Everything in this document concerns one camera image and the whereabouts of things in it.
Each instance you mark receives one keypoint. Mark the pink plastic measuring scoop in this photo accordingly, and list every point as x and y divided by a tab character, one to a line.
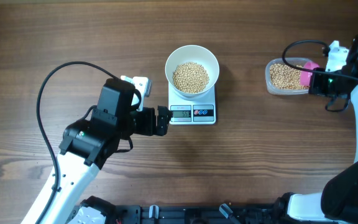
305	77

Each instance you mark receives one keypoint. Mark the soybeans in bowl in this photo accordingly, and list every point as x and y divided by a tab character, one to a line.
190	77

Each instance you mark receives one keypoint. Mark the clear plastic container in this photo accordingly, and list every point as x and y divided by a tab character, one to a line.
275	91

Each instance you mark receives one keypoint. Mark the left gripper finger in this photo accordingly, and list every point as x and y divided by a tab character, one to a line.
164	114
162	127

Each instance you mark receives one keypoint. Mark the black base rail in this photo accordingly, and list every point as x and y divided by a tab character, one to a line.
125	214

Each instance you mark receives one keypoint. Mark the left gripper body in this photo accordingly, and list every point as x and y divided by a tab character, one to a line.
143	122

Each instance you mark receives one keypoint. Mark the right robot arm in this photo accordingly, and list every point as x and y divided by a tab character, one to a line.
338	202

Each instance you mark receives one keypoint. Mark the soybeans in container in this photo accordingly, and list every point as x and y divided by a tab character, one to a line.
285	78

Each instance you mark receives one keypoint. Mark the white bowl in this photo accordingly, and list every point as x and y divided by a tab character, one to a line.
197	54

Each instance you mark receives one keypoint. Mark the white digital kitchen scale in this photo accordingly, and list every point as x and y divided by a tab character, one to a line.
200	110

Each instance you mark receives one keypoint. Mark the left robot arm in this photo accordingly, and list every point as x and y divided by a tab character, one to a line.
87	143

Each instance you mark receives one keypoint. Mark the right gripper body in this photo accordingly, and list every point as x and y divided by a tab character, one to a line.
335	87

